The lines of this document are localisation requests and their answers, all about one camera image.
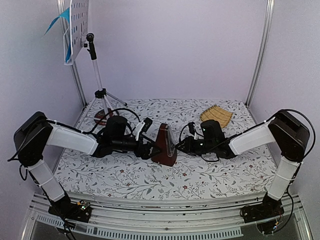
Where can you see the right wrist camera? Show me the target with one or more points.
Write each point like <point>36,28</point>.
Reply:
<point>191,127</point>

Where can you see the woven bamboo tray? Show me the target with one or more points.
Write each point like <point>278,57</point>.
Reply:
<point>215,112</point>

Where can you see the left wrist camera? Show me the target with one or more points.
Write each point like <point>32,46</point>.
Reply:
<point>147,122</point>

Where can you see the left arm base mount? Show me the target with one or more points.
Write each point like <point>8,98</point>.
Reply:
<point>65,209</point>

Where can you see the white tripod music stand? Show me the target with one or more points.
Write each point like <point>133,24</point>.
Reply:
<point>83,39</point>

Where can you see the left aluminium frame post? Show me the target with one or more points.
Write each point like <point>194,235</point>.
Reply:
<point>61,7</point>

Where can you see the aluminium front rail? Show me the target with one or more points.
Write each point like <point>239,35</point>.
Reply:
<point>136,219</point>

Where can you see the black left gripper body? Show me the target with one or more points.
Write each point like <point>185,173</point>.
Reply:
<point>139,152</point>

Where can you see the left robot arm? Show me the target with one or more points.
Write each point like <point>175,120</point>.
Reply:
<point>39,132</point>

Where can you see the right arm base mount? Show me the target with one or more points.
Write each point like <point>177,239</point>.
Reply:
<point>269,208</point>

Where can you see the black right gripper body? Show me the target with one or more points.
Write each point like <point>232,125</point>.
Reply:
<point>194,149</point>

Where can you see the white blue sheet music booklet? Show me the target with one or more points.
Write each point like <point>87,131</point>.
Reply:
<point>67,51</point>

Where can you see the clear plastic metronome cover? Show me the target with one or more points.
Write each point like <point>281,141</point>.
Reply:
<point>169,141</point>

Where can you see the right aluminium frame post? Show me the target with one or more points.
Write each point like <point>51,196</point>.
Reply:
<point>270,5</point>

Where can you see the dark red wooden metronome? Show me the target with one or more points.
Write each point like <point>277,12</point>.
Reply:
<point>163,158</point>

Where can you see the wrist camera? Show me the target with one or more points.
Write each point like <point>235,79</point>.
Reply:
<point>147,122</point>
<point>191,127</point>

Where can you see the aluminium frame post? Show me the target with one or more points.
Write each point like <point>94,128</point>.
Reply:
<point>61,7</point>
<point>270,5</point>

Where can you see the red floral round tin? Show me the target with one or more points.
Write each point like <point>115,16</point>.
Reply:
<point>101,119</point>

